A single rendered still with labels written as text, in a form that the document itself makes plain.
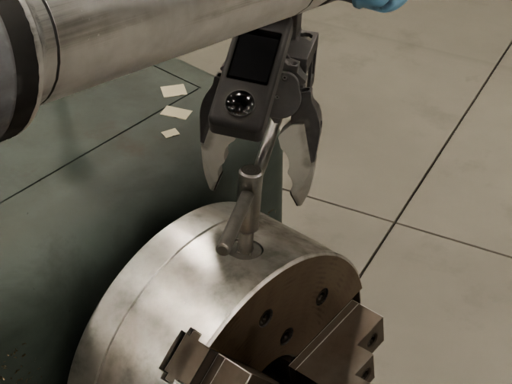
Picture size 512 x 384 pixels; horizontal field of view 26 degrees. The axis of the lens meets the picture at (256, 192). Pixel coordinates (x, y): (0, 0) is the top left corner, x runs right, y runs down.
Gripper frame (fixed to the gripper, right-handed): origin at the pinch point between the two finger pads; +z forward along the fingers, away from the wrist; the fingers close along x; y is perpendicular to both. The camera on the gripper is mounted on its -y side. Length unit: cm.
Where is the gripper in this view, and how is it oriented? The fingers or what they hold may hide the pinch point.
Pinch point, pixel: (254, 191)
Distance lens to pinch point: 103.9
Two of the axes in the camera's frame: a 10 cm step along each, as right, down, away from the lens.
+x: -9.7, -1.7, 1.5
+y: 2.2, -5.2, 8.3
